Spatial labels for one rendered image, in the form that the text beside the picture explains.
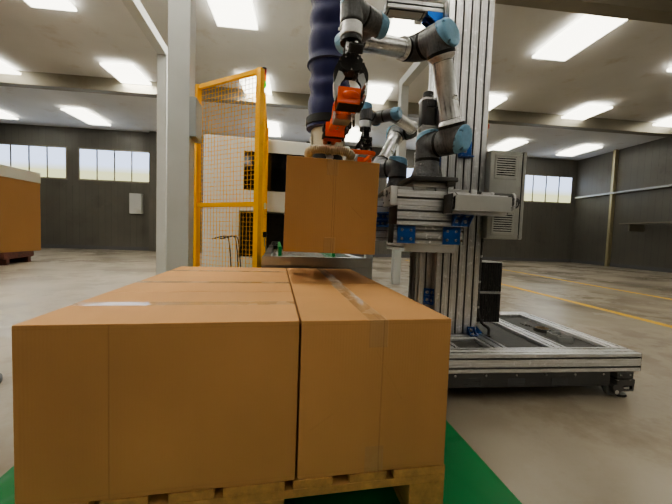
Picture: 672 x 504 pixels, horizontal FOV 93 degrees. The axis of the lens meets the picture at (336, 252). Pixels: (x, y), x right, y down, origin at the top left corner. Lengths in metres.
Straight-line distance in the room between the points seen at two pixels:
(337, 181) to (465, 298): 0.99
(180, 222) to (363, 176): 1.74
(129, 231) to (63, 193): 2.36
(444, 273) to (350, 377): 1.11
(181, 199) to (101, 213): 10.64
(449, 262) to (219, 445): 1.39
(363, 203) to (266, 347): 0.82
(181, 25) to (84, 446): 2.81
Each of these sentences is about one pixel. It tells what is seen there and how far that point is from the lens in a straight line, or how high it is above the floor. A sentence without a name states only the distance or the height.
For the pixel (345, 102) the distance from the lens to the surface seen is 1.12.
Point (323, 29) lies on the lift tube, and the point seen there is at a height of 1.72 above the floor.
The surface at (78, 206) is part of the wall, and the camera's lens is 13.75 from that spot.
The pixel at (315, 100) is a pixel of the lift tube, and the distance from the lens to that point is 1.73.
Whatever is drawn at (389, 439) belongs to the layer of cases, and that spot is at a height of 0.23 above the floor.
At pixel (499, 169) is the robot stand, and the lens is 1.96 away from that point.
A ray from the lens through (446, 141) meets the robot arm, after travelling 1.59.
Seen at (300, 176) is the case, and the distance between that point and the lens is 1.39.
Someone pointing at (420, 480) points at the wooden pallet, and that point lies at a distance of 1.07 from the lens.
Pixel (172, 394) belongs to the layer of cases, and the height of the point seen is 0.38.
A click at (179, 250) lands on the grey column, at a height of 0.59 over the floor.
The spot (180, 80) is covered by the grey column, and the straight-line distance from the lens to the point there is 3.01.
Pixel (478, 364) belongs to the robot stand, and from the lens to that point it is 1.70.
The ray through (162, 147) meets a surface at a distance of 5.19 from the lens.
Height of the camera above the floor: 0.75
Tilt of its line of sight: 3 degrees down
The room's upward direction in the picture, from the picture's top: 2 degrees clockwise
